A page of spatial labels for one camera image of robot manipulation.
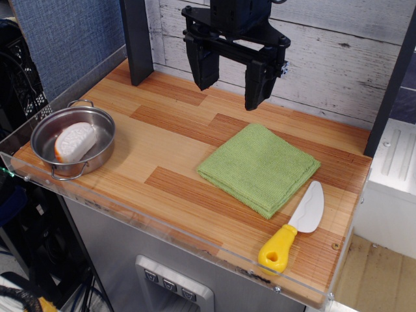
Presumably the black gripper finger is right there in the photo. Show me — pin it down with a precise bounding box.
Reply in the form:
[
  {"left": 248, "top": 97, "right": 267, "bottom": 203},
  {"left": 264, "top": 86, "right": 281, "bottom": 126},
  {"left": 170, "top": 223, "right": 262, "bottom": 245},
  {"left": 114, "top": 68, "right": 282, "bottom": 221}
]
[
  {"left": 186, "top": 41, "right": 220, "bottom": 90},
  {"left": 245, "top": 61, "right": 278, "bottom": 111}
]

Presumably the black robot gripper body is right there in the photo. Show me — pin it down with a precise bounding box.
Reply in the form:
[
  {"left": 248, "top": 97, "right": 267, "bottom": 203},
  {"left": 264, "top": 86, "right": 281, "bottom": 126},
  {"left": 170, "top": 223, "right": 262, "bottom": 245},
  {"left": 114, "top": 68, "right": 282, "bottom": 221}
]
[{"left": 181, "top": 1, "right": 291, "bottom": 77}]

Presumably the white orange toy sushi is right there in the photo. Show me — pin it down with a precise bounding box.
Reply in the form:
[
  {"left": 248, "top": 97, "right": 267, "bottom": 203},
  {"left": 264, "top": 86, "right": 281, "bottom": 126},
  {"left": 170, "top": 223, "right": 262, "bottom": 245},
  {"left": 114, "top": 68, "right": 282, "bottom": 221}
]
[{"left": 55, "top": 122, "right": 97, "bottom": 163}]

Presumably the silver metal pot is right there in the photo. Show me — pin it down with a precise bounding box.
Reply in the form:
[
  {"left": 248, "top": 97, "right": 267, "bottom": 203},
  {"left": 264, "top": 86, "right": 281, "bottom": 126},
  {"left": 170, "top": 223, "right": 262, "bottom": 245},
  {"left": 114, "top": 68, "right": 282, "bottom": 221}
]
[{"left": 30, "top": 99, "right": 116, "bottom": 181}]

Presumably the green folded towel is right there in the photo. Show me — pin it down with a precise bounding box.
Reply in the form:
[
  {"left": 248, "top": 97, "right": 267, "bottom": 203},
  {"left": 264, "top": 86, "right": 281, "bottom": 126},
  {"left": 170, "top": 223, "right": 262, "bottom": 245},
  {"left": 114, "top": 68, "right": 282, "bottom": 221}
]
[{"left": 197, "top": 123, "right": 320, "bottom": 220}]

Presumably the white foam block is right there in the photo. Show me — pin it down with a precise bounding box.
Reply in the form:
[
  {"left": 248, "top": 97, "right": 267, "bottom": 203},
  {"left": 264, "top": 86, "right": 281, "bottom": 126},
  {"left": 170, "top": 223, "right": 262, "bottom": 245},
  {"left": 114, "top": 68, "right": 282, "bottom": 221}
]
[{"left": 369, "top": 118, "right": 415, "bottom": 195}]

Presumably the black plastic crate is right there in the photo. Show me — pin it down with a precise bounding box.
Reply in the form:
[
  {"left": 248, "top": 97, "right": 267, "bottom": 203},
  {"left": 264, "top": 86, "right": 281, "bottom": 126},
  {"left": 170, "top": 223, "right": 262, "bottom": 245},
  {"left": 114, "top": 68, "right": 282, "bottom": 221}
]
[{"left": 1, "top": 19, "right": 48, "bottom": 135}]

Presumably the clear acrylic table guard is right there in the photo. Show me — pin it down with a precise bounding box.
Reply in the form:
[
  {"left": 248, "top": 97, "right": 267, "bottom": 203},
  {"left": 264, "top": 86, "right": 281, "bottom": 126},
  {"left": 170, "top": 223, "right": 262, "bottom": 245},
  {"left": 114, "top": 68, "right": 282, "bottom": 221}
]
[{"left": 1, "top": 62, "right": 369, "bottom": 311}]

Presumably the silver cabinet button panel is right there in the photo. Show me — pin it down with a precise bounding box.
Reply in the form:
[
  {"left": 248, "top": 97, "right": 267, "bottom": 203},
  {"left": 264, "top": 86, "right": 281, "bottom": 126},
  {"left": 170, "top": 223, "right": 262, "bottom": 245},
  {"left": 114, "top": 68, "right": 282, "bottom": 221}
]
[{"left": 135, "top": 255, "right": 215, "bottom": 311}]

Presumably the dark left frame post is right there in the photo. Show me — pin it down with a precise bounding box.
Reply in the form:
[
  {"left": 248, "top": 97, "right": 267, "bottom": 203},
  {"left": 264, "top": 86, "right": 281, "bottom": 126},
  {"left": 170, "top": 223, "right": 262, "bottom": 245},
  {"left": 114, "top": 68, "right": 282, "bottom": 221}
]
[{"left": 120, "top": 0, "right": 154, "bottom": 86}]

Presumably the dark frame post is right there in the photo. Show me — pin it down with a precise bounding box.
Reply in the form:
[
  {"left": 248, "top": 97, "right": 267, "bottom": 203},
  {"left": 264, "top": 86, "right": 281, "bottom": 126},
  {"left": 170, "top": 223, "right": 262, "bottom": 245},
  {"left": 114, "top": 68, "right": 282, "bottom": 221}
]
[
  {"left": 363, "top": 10, "right": 415, "bottom": 157},
  {"left": 120, "top": 0, "right": 154, "bottom": 86}
]

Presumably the dark right frame post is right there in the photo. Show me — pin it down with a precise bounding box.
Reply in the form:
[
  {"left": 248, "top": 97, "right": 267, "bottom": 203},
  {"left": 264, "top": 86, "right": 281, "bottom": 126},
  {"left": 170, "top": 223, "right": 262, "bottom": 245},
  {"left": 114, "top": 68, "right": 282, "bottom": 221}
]
[{"left": 363, "top": 10, "right": 415, "bottom": 157}]

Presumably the yellow handled toy knife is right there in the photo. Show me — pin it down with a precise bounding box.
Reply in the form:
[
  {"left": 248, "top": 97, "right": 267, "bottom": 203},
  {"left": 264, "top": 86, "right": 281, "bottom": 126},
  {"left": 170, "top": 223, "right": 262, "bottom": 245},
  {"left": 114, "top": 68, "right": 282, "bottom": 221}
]
[{"left": 257, "top": 181, "right": 324, "bottom": 275}]

